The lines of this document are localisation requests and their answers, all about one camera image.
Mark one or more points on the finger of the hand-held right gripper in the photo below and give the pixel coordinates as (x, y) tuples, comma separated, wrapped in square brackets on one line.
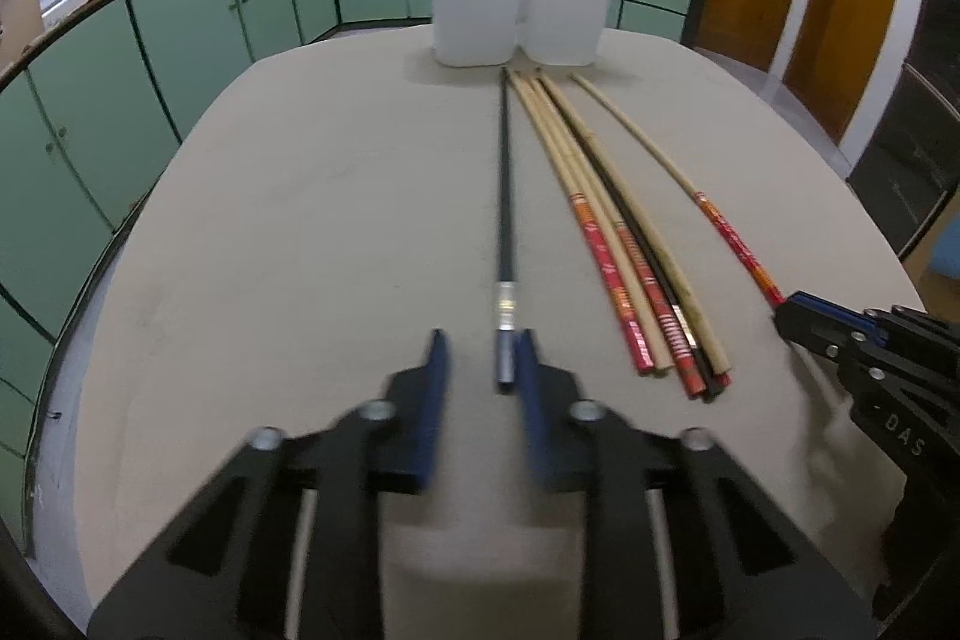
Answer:
[(806, 329), (832, 312)]

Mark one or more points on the green lower kitchen cabinets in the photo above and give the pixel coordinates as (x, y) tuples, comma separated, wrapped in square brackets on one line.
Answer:
[(187, 10)]

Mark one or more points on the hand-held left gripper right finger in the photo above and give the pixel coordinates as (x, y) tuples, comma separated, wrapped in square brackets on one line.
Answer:
[(532, 400)]

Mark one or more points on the black chair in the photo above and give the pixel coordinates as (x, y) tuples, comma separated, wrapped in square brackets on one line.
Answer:
[(911, 138)]

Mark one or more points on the plain wooden door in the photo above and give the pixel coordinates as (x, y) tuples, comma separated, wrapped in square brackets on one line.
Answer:
[(840, 10)]

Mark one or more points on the plain wooden chopstick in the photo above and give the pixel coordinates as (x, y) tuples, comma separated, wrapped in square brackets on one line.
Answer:
[(652, 340)]

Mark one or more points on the bundle of wooden chopsticks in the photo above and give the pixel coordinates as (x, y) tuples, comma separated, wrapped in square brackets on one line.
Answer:
[(697, 310)]

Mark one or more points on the black chopstick with gold band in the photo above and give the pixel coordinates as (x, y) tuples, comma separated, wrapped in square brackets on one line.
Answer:
[(705, 368)]

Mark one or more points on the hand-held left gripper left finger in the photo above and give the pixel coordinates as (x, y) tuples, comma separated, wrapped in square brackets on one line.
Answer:
[(431, 400)]

